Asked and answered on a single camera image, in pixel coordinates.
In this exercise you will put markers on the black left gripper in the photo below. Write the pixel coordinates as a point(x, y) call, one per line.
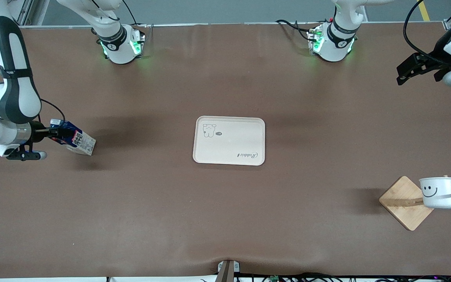
point(438, 51)

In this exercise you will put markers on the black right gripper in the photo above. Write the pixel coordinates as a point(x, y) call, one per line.
point(36, 132)

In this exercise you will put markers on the blue milk carton green cap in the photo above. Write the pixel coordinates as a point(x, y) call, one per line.
point(78, 140)

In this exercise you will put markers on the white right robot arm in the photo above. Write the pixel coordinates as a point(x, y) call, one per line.
point(10, 98)

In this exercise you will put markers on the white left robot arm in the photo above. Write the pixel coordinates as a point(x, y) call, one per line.
point(333, 47)

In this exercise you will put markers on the wooden cup hanging rack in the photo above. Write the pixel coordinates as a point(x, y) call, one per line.
point(403, 203)

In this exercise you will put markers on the brown table cover mat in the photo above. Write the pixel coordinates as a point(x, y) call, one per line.
point(131, 203)

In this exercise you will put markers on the cream plastic rabbit tray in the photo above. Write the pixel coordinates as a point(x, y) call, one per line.
point(229, 141)

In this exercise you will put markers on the small green circuit board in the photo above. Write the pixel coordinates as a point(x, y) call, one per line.
point(274, 278)

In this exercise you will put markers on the aluminium frame profile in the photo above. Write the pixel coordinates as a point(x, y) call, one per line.
point(22, 11)

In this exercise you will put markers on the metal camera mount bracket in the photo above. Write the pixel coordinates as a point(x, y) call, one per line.
point(226, 272)

